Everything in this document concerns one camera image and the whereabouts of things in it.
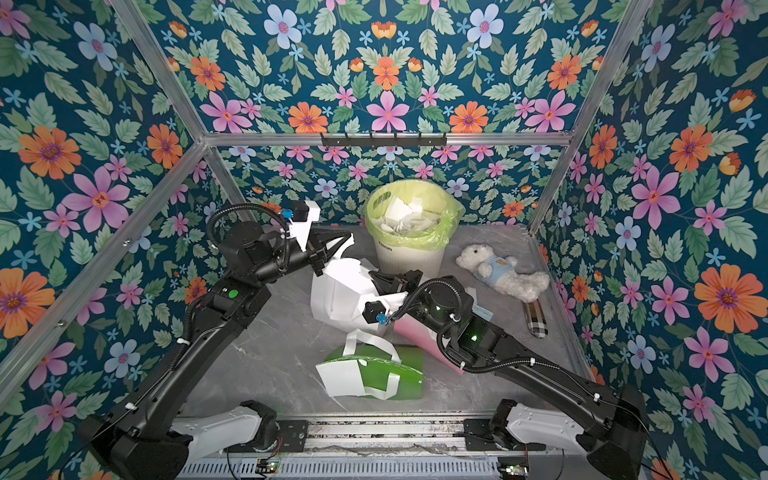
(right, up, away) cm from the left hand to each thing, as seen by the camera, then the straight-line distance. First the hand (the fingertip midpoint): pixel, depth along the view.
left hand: (348, 234), depth 60 cm
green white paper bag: (+3, -28, +3) cm, 28 cm away
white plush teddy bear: (+43, -11, +35) cm, 56 cm away
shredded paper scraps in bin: (+12, +8, +39) cm, 41 cm away
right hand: (+8, -4, +2) cm, 9 cm away
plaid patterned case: (+52, -24, +30) cm, 65 cm away
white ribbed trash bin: (+10, -6, +27) cm, 30 cm away
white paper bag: (-2, -11, +1) cm, 12 cm away
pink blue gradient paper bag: (+17, -28, +24) cm, 40 cm away
